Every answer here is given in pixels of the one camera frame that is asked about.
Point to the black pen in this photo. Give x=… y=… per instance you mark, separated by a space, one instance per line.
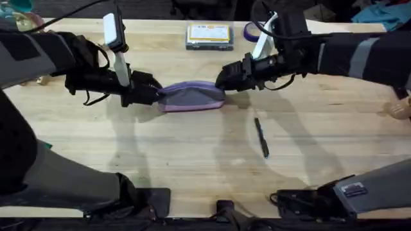
x=261 y=138

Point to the wrist upright plate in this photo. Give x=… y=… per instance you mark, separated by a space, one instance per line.
x=265 y=40
x=122 y=69

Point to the teal cloth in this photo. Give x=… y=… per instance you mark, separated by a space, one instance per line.
x=383 y=14

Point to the clear box with yellow label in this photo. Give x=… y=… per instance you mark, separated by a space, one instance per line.
x=209 y=36

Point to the purple and grey zip bag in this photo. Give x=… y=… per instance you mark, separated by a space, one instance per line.
x=192 y=96

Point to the teal object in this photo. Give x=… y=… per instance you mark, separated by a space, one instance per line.
x=17 y=4

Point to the right wrist upright plate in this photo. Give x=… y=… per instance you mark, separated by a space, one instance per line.
x=265 y=40

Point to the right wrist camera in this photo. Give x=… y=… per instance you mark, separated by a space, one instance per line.
x=292 y=29

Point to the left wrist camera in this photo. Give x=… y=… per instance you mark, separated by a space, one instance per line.
x=112 y=29

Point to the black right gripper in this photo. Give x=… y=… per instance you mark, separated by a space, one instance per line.
x=289 y=64

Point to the black clamp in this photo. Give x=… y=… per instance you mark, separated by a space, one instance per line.
x=225 y=210

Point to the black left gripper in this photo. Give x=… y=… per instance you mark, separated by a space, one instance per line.
x=93 y=78

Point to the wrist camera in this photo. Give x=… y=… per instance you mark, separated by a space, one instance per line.
x=292 y=29
x=112 y=29

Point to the left wrist upright plate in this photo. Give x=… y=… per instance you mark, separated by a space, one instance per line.
x=122 y=69

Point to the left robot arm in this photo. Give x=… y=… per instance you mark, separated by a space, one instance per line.
x=64 y=183

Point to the purple tape roll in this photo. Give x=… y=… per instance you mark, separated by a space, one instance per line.
x=248 y=33

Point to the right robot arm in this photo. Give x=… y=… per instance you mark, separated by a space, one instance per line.
x=369 y=189

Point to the small wooden block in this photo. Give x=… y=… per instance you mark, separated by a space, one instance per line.
x=43 y=80

